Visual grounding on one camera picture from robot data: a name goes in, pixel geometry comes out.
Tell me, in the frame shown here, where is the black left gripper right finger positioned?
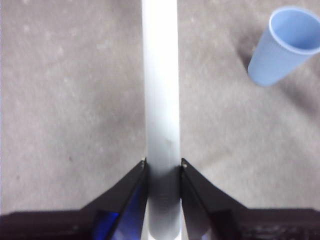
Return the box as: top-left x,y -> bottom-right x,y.
180,157 -> 320,240

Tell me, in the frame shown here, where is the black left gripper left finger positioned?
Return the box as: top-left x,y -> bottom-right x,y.
0,158 -> 149,240

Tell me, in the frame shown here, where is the grey-handled sponge cup brush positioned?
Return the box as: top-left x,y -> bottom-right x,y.
140,0 -> 182,240

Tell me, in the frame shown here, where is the blue ribbed plastic cup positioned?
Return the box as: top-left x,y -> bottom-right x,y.
246,6 -> 320,88

